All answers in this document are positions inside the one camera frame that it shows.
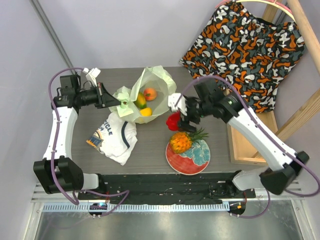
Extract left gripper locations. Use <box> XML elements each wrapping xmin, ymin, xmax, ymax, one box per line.
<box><xmin>76</xmin><ymin>82</ymin><xmax>121</xmax><ymax>109</ymax></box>

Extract red fake pepper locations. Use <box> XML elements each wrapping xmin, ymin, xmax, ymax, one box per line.
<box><xmin>166</xmin><ymin>111</ymin><xmax>181</xmax><ymax>131</ymax></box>

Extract orange fake pineapple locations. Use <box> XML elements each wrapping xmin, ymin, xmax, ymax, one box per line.
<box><xmin>169</xmin><ymin>128</ymin><xmax>208</xmax><ymax>154</ymax></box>

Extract light green plastic bag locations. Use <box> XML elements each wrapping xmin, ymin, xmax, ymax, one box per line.
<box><xmin>109</xmin><ymin>65</ymin><xmax>177</xmax><ymax>124</ymax></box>

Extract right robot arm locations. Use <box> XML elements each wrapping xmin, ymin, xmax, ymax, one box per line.
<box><xmin>168</xmin><ymin>76</ymin><xmax>310</xmax><ymax>198</ymax></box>

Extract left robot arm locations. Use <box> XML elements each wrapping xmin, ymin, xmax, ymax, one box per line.
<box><xmin>33</xmin><ymin>73</ymin><xmax>120</xmax><ymax>200</ymax></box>

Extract fake mango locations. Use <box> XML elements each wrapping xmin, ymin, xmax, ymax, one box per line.
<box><xmin>134</xmin><ymin>92</ymin><xmax>147</xmax><ymax>109</ymax></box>

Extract fake yellow lemon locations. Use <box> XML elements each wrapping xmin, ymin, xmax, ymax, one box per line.
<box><xmin>139</xmin><ymin>107</ymin><xmax>153</xmax><ymax>117</ymax></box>

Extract fake peach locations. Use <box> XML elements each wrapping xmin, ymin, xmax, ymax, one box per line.
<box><xmin>143</xmin><ymin>87</ymin><xmax>158</xmax><ymax>101</ymax></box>

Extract red and teal plate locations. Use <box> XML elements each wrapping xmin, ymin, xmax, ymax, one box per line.
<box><xmin>165</xmin><ymin>140</ymin><xmax>211</xmax><ymax>176</ymax></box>

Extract white printed t-shirt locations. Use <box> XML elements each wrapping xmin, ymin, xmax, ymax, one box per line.
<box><xmin>86</xmin><ymin>112</ymin><xmax>138</xmax><ymax>166</ymax></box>

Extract camouflage patterned shorts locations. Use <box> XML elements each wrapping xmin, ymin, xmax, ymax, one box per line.
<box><xmin>179</xmin><ymin>1</ymin><xmax>306</xmax><ymax>113</ymax></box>

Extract wooden hoop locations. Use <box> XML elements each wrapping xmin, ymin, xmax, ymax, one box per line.
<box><xmin>215</xmin><ymin>0</ymin><xmax>294</xmax><ymax>19</ymax></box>

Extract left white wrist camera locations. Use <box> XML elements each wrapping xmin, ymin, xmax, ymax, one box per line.
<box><xmin>82</xmin><ymin>67</ymin><xmax>101</xmax><ymax>87</ymax></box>

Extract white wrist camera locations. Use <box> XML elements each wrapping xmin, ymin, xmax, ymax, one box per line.
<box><xmin>167</xmin><ymin>93</ymin><xmax>187</xmax><ymax>116</ymax></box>
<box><xmin>82</xmin><ymin>67</ymin><xmax>101</xmax><ymax>87</ymax></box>

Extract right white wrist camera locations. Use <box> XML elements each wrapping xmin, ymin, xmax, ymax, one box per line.
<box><xmin>167</xmin><ymin>93</ymin><xmax>187</xmax><ymax>116</ymax></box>

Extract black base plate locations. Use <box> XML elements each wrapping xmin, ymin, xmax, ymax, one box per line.
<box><xmin>77</xmin><ymin>171</ymin><xmax>258</xmax><ymax>205</ymax></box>

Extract perforated metal rail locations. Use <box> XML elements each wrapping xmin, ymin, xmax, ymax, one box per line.
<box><xmin>42</xmin><ymin>201</ymin><xmax>230</xmax><ymax>213</ymax></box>

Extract wooden tray frame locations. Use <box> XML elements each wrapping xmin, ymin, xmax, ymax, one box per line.
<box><xmin>230</xmin><ymin>0</ymin><xmax>320</xmax><ymax>160</ymax></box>

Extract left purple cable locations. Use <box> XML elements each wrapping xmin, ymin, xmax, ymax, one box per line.
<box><xmin>48</xmin><ymin>66</ymin><xmax>131</xmax><ymax>217</ymax></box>

